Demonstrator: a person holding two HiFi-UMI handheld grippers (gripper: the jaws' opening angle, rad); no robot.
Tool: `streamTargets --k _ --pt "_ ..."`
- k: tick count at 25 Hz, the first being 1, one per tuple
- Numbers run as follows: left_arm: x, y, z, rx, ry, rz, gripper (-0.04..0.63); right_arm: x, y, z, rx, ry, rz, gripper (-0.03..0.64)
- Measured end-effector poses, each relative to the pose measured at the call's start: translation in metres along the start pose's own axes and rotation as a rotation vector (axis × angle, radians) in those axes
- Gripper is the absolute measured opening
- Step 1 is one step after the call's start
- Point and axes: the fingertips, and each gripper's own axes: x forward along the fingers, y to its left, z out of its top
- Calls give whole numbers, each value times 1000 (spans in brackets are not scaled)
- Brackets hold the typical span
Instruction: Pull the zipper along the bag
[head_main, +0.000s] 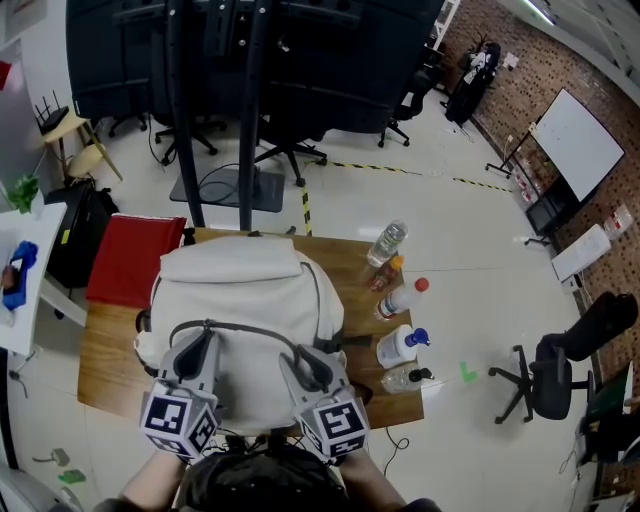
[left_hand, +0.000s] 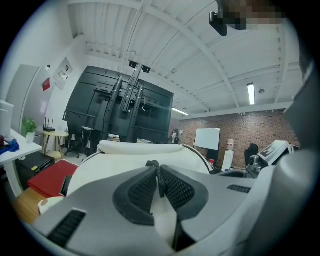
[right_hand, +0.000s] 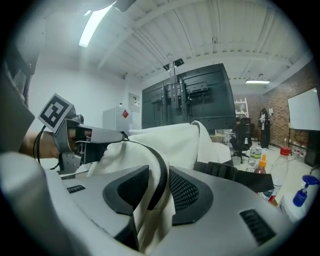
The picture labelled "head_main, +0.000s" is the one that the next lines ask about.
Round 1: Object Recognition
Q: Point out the black router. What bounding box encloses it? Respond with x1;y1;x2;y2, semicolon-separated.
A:
33;89;72;135

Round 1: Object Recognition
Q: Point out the person's left forearm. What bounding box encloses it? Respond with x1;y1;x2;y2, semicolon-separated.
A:
118;451;187;512

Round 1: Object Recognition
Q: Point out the white bottle red cap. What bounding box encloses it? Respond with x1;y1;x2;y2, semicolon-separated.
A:
374;277;431;323

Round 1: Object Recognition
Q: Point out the whiteboard on stand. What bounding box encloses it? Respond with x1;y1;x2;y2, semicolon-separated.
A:
485;88;627;203

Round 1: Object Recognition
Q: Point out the black crate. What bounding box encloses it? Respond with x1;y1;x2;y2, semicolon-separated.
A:
524;195;567;237

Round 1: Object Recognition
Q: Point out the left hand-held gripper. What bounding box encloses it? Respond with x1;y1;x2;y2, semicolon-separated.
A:
139;323;222;463

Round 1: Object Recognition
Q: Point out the large black display panel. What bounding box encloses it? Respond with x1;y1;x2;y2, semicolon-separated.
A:
64;0;447;135

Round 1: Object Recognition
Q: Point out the red cloth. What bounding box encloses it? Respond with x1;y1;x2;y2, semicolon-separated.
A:
85;213;189;309

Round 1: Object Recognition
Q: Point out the black display stand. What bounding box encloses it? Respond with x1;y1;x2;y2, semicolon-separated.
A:
164;0;287;232

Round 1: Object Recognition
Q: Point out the white shelf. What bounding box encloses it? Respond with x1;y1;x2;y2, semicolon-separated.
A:
428;0;462;47

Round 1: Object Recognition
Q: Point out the black suitcase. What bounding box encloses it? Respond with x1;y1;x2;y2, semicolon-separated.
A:
45;180;121;290

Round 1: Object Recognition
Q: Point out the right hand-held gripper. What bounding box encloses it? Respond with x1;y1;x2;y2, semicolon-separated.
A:
278;344;372;467

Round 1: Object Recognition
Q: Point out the blue cloth bundle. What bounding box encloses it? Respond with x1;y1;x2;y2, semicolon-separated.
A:
1;240;41;309

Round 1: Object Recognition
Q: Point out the white desk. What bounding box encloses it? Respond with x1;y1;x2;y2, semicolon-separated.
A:
0;201;89;357

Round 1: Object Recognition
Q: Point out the wooden stool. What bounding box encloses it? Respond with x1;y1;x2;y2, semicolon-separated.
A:
38;110;124;183

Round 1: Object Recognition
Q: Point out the clear bottle black pump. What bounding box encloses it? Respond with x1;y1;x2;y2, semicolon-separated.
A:
380;364;434;396

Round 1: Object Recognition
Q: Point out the white bottle blue pump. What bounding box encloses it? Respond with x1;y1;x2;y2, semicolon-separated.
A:
375;323;432;370

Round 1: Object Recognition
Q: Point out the white box appliance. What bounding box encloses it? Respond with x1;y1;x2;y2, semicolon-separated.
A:
550;223;613;284

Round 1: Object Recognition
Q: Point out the person's right forearm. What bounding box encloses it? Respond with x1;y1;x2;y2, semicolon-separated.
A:
330;447;407;512

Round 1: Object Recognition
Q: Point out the clear water bottle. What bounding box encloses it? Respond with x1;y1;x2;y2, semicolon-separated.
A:
366;219;409;268

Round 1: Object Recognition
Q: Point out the grey fridge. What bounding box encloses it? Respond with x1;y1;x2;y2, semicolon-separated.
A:
0;37;54;194

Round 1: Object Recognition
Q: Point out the small orange-cap bottle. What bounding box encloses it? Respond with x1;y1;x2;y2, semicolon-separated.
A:
368;255;405;293

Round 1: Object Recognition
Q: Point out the black office chair with jacket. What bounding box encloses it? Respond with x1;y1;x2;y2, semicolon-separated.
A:
487;291;640;426

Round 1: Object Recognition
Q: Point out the green potted plant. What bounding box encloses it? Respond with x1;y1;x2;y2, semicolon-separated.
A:
6;174;42;215

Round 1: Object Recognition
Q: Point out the white backpack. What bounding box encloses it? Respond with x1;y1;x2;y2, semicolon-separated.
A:
133;234;374;437

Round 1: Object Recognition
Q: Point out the person's black top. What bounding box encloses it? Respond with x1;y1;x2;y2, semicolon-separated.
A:
174;434;351;512

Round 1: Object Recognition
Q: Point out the grey floor object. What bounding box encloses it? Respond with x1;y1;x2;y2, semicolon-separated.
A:
32;447;72;469

